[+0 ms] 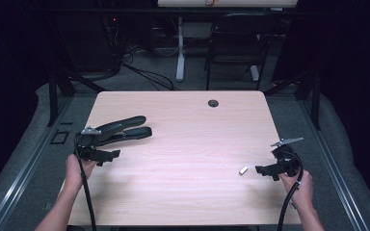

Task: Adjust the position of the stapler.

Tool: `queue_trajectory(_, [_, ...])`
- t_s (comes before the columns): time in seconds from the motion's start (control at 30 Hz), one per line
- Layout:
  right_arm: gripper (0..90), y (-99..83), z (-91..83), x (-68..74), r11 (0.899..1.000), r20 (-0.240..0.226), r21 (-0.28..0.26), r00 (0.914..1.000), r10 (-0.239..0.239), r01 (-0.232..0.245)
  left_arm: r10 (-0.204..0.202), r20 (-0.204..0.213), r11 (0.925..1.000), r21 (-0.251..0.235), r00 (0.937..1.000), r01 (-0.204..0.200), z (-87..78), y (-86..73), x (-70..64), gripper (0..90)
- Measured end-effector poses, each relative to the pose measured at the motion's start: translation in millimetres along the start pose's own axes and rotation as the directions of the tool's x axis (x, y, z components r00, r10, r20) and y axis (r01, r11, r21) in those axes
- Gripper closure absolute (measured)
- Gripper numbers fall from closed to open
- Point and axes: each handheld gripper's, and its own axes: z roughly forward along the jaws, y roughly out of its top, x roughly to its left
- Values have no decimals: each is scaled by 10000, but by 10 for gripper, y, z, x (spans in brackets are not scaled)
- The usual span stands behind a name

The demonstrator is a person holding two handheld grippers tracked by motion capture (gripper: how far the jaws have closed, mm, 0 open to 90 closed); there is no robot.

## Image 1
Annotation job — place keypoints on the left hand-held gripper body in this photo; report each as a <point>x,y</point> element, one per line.
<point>86,141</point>

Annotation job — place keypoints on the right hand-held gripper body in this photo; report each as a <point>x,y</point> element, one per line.
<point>288,160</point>

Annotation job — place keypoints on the silver staple strip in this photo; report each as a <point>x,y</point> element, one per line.
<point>243,170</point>

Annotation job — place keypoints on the black stapler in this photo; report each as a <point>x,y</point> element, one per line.
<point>125,130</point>

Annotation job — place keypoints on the person's right hand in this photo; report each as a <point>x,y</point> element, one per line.
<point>298,189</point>

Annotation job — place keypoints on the person's left hand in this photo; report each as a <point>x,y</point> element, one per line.
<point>74,173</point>

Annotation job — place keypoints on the short white desk leg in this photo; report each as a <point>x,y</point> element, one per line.
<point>254,73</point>

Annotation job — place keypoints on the black chair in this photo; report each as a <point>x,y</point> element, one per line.
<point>237,45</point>

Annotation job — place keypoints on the tall white desk leg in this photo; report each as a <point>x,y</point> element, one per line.
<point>180,48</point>

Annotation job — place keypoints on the grey box under desk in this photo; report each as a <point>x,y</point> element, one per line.
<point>196,30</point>

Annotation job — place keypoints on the grey metal floor rail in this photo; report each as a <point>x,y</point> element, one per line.
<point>22,179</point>
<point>334,173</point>

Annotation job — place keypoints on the black metal frame stand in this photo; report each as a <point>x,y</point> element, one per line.
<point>315,102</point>
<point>54,96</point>

